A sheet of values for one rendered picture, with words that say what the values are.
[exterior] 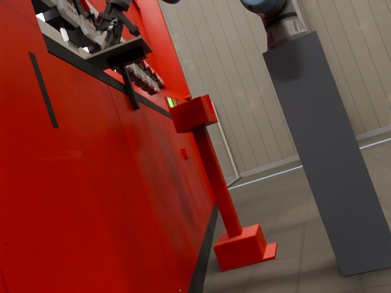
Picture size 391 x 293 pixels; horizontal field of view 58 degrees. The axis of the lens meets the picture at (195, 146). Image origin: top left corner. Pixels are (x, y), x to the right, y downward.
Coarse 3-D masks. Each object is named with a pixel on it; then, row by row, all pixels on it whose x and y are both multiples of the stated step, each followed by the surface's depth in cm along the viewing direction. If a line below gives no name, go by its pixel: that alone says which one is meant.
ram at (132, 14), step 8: (88, 0) 171; (96, 0) 187; (104, 0) 208; (96, 8) 180; (104, 8) 200; (136, 8) 346; (96, 16) 174; (128, 16) 276; (136, 16) 325; (136, 24) 306; (128, 32) 251; (144, 32) 344; (120, 40) 214; (152, 56) 340; (152, 64) 321; (160, 80) 334
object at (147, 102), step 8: (48, 40) 77; (48, 48) 75; (56, 48) 80; (64, 48) 85; (56, 56) 79; (64, 56) 83; (72, 56) 88; (72, 64) 86; (80, 64) 92; (88, 64) 99; (88, 72) 96; (96, 72) 103; (104, 72) 112; (104, 80) 109; (112, 80) 118; (120, 88) 125; (136, 96) 147; (144, 104) 159; (152, 104) 180; (160, 112) 195; (168, 112) 227
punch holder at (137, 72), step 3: (135, 66) 228; (135, 69) 228; (138, 69) 238; (132, 72) 228; (135, 72) 228; (138, 72) 234; (129, 75) 228; (132, 75) 228; (135, 75) 230; (138, 75) 233; (141, 75) 241; (132, 78) 235; (135, 78) 238; (138, 78) 240; (132, 81) 242
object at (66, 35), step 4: (60, 24) 133; (64, 24) 134; (60, 28) 133; (64, 28) 133; (68, 28) 136; (64, 32) 133; (68, 32) 135; (72, 32) 140; (64, 36) 133; (68, 36) 133; (72, 36) 138; (76, 36) 143; (64, 40) 133; (68, 40) 133; (72, 40) 136; (76, 40) 141; (68, 44) 133; (72, 44) 138; (76, 44) 140; (76, 48) 141
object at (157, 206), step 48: (96, 96) 96; (96, 144) 83; (144, 144) 132; (192, 144) 307; (96, 192) 74; (144, 192) 109; (192, 192) 208; (144, 240) 94; (192, 240) 158; (144, 288) 82; (192, 288) 128
